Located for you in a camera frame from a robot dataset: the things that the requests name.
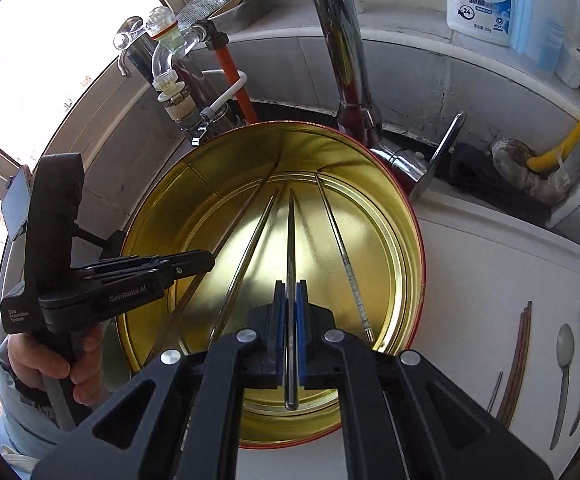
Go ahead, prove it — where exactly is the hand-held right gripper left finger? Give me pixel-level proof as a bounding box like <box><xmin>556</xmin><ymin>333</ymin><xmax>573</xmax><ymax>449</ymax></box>
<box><xmin>30</xmin><ymin>281</ymin><xmax>287</xmax><ymax>480</ymax></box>

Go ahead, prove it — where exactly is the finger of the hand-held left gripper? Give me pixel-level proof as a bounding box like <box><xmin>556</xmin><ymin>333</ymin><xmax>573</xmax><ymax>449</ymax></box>
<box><xmin>76</xmin><ymin>256</ymin><xmax>143</xmax><ymax>274</ymax></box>
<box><xmin>86</xmin><ymin>250</ymin><xmax>217</xmax><ymax>286</ymax></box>

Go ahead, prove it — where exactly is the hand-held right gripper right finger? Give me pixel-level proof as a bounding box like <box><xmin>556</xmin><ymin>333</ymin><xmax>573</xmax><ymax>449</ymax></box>
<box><xmin>296</xmin><ymin>281</ymin><xmax>555</xmax><ymax>480</ymax></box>

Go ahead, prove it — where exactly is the plain metal chopstick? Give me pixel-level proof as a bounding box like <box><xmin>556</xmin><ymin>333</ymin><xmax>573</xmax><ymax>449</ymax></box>
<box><xmin>209</xmin><ymin>190</ymin><xmax>279</xmax><ymax>348</ymax></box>
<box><xmin>284</xmin><ymin>189</ymin><xmax>301</xmax><ymax>411</ymax></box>

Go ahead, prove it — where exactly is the round gold tin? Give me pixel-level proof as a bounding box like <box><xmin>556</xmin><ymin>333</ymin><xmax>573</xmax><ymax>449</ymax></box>
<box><xmin>116</xmin><ymin>120</ymin><xmax>427</xmax><ymax>450</ymax></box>

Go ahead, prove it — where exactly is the grey pipe elbow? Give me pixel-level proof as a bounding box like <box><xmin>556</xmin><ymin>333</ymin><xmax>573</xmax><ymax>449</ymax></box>
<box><xmin>490</xmin><ymin>138</ymin><xmax>576</xmax><ymax>206</ymax></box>

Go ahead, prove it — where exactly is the person's left forearm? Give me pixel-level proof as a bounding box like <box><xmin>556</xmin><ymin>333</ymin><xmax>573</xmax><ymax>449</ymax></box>
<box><xmin>0</xmin><ymin>335</ymin><xmax>78</xmax><ymax>461</ymax></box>

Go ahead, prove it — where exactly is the person's left hand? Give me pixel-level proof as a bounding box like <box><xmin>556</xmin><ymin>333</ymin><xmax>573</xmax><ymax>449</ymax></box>
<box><xmin>7</xmin><ymin>319</ymin><xmax>106</xmax><ymax>408</ymax></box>

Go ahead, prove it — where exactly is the dark thin chopstick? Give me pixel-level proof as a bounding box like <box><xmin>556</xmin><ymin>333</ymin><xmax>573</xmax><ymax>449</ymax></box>
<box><xmin>142</xmin><ymin>152</ymin><xmax>285</xmax><ymax>367</ymax></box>

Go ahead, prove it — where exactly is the patterned metal chopstick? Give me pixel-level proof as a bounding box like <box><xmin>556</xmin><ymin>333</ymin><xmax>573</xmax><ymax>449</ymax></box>
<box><xmin>315</xmin><ymin>173</ymin><xmax>374</xmax><ymax>343</ymax></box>

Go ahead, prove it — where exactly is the window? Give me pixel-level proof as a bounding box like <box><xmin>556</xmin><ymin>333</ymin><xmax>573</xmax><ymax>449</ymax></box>
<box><xmin>0</xmin><ymin>0</ymin><xmax>211</xmax><ymax>346</ymax></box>

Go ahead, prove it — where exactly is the orange pipe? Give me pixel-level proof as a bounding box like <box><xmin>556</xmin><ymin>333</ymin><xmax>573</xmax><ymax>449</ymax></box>
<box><xmin>214</xmin><ymin>42</ymin><xmax>261</xmax><ymax>126</ymax></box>

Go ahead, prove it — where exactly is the small tap with clear spout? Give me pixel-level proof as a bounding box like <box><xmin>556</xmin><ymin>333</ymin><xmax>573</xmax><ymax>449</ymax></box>
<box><xmin>114</xmin><ymin>6</ymin><xmax>231</xmax><ymax>147</ymax></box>

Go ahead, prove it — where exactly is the short metal chopstick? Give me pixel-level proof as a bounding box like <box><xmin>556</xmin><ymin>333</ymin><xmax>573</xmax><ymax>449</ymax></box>
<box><xmin>487</xmin><ymin>371</ymin><xmax>503</xmax><ymax>414</ymax></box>

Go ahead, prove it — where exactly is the brown wooden chopstick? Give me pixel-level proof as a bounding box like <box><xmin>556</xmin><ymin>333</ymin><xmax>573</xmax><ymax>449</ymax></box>
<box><xmin>502</xmin><ymin>301</ymin><xmax>533</xmax><ymax>427</ymax></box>
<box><xmin>496</xmin><ymin>301</ymin><xmax>529</xmax><ymax>423</ymax></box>

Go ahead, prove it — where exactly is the chrome faucet lever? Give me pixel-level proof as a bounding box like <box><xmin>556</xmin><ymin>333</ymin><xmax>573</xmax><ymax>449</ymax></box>
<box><xmin>370</xmin><ymin>112</ymin><xmax>468</xmax><ymax>204</ymax></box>

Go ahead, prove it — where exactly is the steel scouring pad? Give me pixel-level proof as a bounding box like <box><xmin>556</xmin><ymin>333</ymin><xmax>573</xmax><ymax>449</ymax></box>
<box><xmin>175</xmin><ymin>0</ymin><xmax>237</xmax><ymax>32</ymax></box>

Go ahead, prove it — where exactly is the grey-green spoon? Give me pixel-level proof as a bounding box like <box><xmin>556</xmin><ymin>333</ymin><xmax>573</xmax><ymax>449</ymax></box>
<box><xmin>550</xmin><ymin>323</ymin><xmax>576</xmax><ymax>451</ymax></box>

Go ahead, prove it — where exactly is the chrome faucet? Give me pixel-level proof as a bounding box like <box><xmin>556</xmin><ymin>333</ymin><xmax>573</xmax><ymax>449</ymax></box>
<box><xmin>297</xmin><ymin>0</ymin><xmax>383</xmax><ymax>147</ymax></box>

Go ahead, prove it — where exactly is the white detergent bottle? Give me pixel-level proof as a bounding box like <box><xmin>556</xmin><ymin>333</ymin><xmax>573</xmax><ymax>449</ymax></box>
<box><xmin>444</xmin><ymin>0</ymin><xmax>520</xmax><ymax>47</ymax></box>

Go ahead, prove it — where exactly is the small white box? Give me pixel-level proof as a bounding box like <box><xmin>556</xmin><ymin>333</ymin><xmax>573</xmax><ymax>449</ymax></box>
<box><xmin>554</xmin><ymin>40</ymin><xmax>580</xmax><ymax>90</ymax></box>

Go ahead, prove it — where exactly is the light blue plastic pouch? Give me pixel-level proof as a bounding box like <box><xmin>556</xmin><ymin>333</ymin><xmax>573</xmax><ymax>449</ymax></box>
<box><xmin>514</xmin><ymin>0</ymin><xmax>568</xmax><ymax>74</ymax></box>

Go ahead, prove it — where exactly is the white hose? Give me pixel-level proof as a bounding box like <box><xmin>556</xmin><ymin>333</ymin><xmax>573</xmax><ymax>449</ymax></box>
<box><xmin>197</xmin><ymin>71</ymin><xmax>249</xmax><ymax>126</ymax></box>

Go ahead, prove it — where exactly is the yellow hose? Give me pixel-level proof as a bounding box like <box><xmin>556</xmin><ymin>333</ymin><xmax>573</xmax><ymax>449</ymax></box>
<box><xmin>527</xmin><ymin>52</ymin><xmax>580</xmax><ymax>174</ymax></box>

